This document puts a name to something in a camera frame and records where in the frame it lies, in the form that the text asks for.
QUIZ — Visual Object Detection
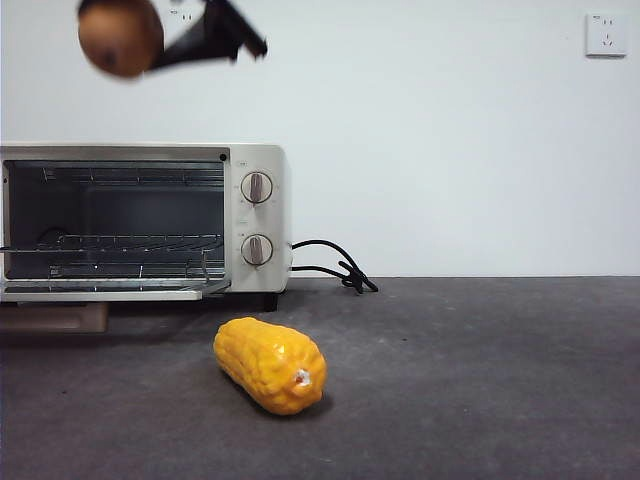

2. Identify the brown potato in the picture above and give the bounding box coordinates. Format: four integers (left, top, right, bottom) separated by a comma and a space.
77, 0, 164, 79

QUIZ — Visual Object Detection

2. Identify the glass oven door with handle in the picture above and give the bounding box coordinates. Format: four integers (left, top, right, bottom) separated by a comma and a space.
0, 277, 233, 335

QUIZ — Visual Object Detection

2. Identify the beige oven knob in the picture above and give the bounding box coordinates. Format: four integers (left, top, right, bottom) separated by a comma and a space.
240, 172, 275, 207
240, 233, 274, 267

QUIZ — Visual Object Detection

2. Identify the white Toshiba toaster oven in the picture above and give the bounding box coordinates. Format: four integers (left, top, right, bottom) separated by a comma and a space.
0, 143, 291, 312

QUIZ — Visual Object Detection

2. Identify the yellow corn cob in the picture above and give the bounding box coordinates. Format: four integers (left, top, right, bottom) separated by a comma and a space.
213, 318, 328, 416

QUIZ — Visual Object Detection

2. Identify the white wall socket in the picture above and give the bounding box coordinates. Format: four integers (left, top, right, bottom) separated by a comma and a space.
585, 13, 628, 59
167, 7, 202, 32

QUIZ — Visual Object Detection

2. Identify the metal wire oven rack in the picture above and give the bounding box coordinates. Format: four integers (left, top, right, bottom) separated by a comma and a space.
0, 232, 225, 257

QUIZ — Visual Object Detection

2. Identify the black power cable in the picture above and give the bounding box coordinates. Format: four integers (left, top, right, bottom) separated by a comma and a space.
290, 239, 380, 295

